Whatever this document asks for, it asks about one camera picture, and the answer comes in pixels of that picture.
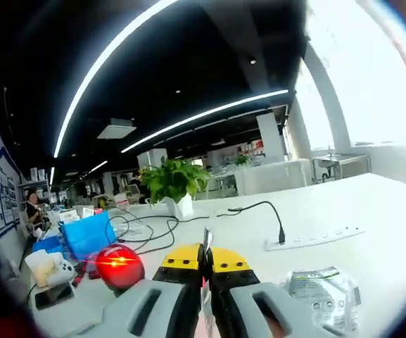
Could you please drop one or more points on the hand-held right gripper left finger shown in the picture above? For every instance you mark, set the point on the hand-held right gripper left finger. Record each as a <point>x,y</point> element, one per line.
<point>174,299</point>

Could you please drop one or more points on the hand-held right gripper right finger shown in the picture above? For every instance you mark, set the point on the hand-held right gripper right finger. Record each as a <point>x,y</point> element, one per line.
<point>238,299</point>

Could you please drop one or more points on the grey silver sheet goods packet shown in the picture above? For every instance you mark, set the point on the grey silver sheet goods packet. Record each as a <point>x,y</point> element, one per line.
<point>322,292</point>

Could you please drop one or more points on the black barcode scanner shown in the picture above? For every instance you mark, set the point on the black barcode scanner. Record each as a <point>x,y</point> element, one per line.
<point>120,267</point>

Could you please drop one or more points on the white power strip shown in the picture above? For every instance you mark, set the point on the white power strip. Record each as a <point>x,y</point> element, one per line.
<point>322,236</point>

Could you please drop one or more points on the blue plastic bin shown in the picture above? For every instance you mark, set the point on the blue plastic bin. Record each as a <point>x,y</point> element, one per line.
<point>86,236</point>
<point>48,243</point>

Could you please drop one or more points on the white game controller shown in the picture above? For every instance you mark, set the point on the white game controller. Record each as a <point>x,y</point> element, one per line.
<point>63,273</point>

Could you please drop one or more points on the potted green plant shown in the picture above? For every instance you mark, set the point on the potted green plant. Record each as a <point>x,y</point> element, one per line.
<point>174,179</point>

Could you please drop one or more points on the smartphone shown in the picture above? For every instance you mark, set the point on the smartphone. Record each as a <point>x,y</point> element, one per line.
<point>53,297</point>

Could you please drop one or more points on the white partition panel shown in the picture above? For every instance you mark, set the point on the white partition panel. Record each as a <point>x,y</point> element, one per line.
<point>273,177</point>

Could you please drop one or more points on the white carton box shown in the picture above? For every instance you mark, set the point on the white carton box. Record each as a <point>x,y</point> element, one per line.
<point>77,213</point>

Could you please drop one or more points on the white table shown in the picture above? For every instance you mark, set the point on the white table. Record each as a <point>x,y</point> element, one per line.
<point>364,211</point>

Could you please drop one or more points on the steel sink table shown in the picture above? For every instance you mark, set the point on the steel sink table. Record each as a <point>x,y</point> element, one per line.
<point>343,160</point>

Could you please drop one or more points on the ceiling air vent unit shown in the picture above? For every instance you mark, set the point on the ceiling air vent unit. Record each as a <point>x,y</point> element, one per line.
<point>116,129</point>

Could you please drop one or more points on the white storage shelf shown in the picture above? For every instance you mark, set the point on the white storage shelf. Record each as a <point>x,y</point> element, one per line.
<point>37,176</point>

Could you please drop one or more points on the ceiling light strip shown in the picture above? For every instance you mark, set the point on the ceiling light strip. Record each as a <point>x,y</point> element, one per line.
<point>84,80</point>
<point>223,107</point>

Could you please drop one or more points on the wall poster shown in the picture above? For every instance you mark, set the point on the wall poster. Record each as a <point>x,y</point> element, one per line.
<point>4,197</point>

